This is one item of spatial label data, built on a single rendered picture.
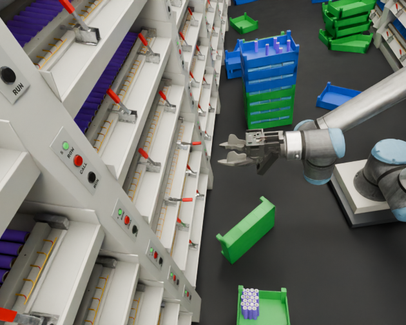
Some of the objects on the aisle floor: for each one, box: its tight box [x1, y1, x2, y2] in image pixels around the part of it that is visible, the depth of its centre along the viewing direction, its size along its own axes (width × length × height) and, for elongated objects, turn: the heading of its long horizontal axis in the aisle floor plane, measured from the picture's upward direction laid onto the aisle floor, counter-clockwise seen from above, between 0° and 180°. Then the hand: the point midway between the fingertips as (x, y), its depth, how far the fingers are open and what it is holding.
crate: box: [216, 196, 275, 264], centre depth 129 cm, size 8×30×20 cm, turn 137°
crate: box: [316, 82, 363, 110], centre depth 185 cm, size 30×20×8 cm
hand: (222, 154), depth 90 cm, fingers open, 6 cm apart
